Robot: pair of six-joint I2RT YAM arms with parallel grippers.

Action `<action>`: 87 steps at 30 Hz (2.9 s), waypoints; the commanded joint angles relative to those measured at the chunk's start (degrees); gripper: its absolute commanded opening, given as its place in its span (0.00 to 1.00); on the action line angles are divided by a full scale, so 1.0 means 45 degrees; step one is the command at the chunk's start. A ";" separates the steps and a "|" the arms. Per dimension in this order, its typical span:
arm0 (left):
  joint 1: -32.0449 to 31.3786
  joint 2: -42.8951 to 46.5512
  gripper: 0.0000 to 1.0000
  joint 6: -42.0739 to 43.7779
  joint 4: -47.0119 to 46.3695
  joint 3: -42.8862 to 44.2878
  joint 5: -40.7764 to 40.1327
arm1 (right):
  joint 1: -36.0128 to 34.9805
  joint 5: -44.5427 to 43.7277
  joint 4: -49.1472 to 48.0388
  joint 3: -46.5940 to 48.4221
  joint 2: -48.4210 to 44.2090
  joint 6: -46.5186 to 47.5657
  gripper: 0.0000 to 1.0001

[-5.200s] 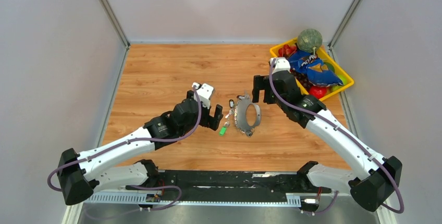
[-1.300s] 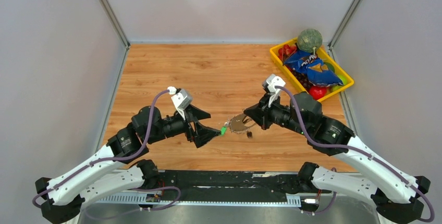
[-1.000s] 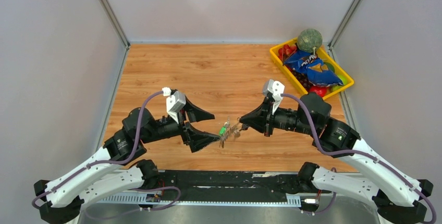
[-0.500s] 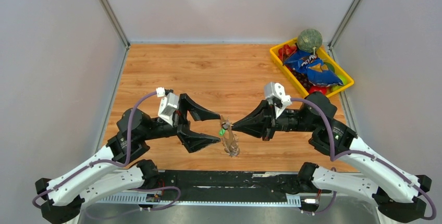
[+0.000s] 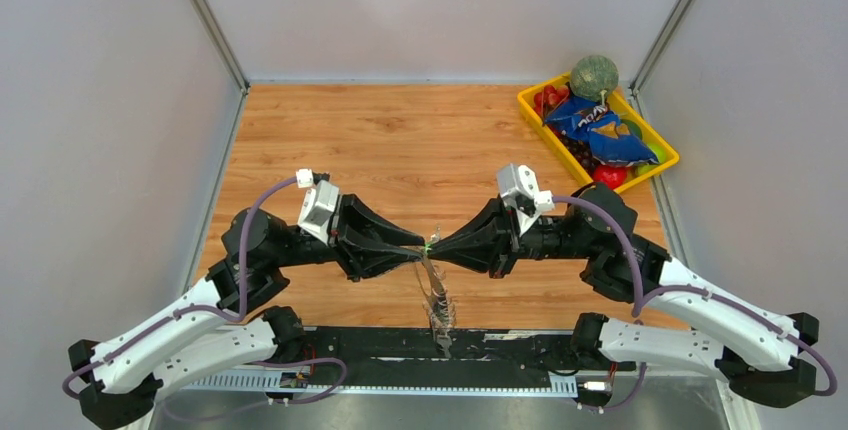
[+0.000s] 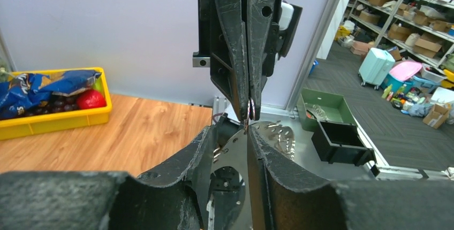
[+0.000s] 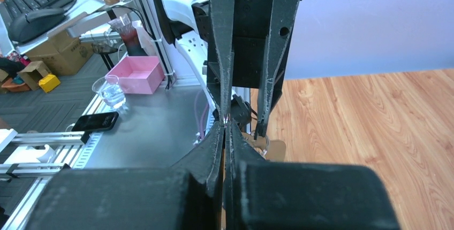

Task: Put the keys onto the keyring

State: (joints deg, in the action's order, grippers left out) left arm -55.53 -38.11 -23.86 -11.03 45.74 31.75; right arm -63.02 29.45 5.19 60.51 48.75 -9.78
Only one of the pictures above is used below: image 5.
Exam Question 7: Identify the white slotted cable duct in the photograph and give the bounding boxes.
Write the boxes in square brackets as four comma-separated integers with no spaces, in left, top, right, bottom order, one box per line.
[184,367,578,399]

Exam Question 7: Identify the blue snack bag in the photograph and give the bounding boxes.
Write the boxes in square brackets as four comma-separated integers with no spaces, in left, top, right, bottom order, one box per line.
[543,96,657,167]

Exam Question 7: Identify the green melon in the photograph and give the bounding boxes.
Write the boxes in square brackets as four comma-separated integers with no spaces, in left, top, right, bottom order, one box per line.
[570,55,619,102]

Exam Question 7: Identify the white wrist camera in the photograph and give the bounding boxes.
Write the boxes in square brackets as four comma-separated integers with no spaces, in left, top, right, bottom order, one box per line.
[297,180,340,244]
[496,163,555,236]

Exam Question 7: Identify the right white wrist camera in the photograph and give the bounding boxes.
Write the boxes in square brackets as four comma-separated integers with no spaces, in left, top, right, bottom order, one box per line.
[496,163,555,236]

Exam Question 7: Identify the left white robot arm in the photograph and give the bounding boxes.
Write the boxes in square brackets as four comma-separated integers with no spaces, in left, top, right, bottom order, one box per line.
[68,194,424,429]

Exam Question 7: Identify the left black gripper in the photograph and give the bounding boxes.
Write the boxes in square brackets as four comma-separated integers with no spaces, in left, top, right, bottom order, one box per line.
[271,191,426,280]

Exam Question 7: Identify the green fruit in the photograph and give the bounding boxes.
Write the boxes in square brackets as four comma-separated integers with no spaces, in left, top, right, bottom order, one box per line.
[635,142,668,177]

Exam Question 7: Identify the strawberries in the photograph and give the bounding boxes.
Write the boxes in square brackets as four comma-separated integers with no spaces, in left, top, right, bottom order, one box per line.
[533,85,571,110]

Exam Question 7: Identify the dark grapes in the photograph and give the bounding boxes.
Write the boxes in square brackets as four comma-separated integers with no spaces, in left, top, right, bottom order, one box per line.
[559,134,600,175]

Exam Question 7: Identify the red apple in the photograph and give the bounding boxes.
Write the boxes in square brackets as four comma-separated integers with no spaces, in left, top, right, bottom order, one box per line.
[592,165,629,189]

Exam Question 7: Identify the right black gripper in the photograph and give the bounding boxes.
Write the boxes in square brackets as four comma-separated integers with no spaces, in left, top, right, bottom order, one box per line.
[427,191,595,279]

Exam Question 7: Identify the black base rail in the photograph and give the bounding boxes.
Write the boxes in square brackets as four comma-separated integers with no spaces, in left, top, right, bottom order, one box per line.
[258,306,612,391]

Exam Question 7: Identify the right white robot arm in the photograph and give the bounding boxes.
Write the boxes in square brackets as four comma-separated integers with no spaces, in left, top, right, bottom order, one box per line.
[428,184,823,408]

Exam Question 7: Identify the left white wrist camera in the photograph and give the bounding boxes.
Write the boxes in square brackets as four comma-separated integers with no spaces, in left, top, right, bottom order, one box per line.
[297,180,340,244]

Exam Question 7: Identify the yellow plastic tray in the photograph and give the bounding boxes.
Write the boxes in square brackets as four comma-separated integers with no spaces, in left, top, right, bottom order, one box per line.
[517,73,681,205]

